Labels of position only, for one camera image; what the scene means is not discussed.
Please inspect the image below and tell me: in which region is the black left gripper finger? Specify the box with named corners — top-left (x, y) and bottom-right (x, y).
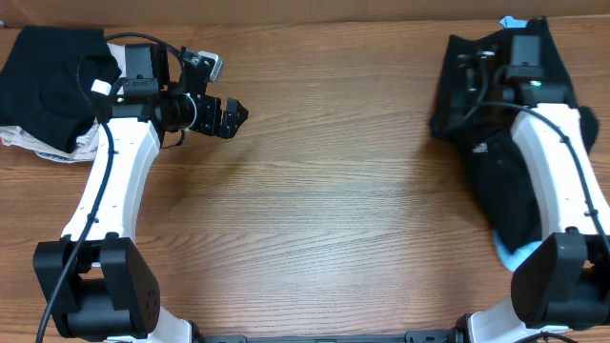
top-left (219, 113), bottom-right (248, 139)
top-left (225, 97), bottom-right (249, 116)

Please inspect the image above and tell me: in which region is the black t-shirt with logo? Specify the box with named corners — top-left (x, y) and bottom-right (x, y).
top-left (430, 17), bottom-right (609, 252)

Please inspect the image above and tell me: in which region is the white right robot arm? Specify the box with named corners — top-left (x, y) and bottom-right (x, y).
top-left (432, 48), bottom-right (609, 342)

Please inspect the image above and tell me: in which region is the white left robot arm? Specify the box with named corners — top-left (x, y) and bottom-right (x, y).
top-left (32, 35), bottom-right (249, 342)

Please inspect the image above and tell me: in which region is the folded black shirt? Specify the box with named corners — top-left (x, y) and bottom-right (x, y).
top-left (1, 26), bottom-right (120, 146)

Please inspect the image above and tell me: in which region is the folded beige garment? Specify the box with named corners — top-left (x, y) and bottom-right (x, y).
top-left (0, 42), bottom-right (126, 164)

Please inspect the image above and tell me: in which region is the light blue t-shirt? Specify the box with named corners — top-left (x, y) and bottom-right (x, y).
top-left (493, 15), bottom-right (541, 272)

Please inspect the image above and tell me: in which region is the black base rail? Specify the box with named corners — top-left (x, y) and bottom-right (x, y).
top-left (193, 330), bottom-right (454, 343)

